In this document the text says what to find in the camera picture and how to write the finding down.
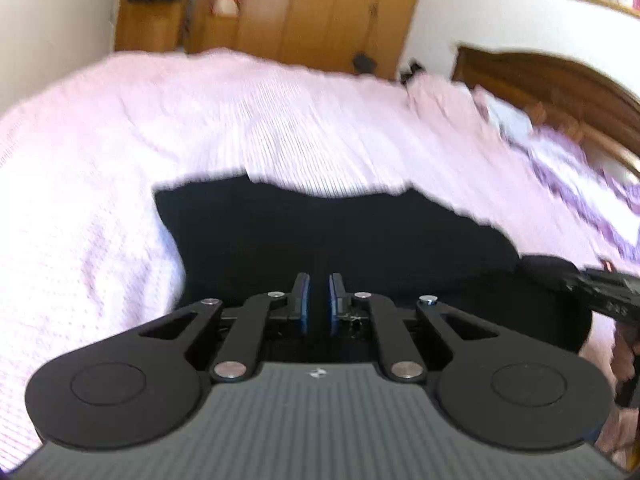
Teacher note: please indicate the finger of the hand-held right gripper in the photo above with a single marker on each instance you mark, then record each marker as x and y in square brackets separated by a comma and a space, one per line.
[582, 285]

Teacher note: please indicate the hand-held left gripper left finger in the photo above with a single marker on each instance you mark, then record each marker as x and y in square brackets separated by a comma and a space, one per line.
[301, 302]

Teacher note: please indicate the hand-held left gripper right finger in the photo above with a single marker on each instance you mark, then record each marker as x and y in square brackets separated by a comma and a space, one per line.
[334, 305]

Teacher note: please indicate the black sweater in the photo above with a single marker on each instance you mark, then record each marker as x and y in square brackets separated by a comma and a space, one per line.
[350, 245]

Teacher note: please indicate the person's right hand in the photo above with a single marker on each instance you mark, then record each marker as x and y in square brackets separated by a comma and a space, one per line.
[621, 360]

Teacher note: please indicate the purple printed pillow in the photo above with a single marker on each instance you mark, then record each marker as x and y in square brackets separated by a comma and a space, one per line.
[585, 185]

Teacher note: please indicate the white pillow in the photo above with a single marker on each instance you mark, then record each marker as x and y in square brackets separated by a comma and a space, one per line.
[507, 115]

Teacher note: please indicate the wooden headboard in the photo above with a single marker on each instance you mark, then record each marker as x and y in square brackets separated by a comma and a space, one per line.
[560, 80]

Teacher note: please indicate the pink striped bed sheet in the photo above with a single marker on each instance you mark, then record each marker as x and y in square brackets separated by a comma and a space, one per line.
[150, 150]

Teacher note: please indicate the pink folded blanket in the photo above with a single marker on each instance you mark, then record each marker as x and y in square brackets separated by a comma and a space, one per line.
[445, 100]

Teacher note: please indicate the small black box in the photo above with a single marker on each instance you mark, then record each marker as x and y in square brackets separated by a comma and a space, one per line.
[365, 63]

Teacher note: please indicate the small black object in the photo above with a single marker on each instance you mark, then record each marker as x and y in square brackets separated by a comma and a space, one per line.
[412, 72]

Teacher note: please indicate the wooden wardrobe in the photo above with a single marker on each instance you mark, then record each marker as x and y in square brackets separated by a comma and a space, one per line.
[310, 10]

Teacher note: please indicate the white container with red lid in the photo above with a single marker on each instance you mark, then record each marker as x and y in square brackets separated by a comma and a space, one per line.
[227, 6]

